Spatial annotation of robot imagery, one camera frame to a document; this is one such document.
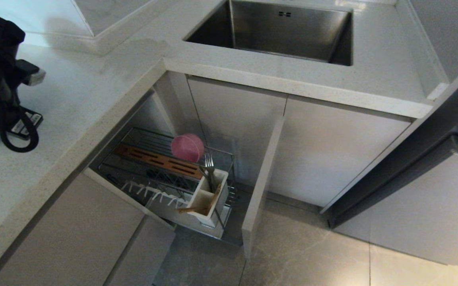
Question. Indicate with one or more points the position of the pink speckled bowl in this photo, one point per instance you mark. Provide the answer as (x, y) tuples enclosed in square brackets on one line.
[(188, 147)]

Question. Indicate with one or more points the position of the wooden chopstick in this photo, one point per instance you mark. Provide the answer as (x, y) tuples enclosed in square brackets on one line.
[(189, 209), (195, 210)]

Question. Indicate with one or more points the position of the metal fork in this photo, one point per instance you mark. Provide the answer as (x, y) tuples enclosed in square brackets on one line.
[(209, 163)]

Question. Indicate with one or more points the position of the beige pull-out cabinet front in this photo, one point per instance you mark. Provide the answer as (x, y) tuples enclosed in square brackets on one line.
[(261, 186)]

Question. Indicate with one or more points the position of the large beige drawer front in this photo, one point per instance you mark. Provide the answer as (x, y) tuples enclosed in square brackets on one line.
[(74, 238)]

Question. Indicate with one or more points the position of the brown slotted wooden board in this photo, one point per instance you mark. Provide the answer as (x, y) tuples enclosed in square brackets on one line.
[(157, 161)]

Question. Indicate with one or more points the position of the white drip tray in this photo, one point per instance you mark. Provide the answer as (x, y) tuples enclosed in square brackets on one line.
[(169, 216)]

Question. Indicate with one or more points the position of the small beige drawer front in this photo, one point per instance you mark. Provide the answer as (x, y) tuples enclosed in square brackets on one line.
[(141, 258)]

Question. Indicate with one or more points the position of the chopsticks bundle in holder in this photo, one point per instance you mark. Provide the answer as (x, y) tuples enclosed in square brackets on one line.
[(215, 200)]

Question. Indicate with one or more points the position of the white two-compartment cutlery holder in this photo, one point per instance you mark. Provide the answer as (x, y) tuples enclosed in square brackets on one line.
[(223, 190)]

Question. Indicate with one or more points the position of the narrow beige cabinet door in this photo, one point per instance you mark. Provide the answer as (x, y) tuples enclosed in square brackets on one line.
[(245, 111)]

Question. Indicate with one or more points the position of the stainless steel sink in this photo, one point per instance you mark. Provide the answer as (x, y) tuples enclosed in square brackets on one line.
[(288, 35)]

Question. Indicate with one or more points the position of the wide beige cabinet door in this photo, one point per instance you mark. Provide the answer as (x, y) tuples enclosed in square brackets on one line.
[(332, 155)]

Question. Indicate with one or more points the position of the white appliance front panel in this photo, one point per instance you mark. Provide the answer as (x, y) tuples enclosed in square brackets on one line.
[(431, 210)]

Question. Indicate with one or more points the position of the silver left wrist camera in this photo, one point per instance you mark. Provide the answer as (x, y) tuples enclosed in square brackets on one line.
[(36, 77)]

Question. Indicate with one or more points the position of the dark grey door frame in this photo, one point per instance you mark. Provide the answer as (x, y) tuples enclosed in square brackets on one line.
[(412, 159)]

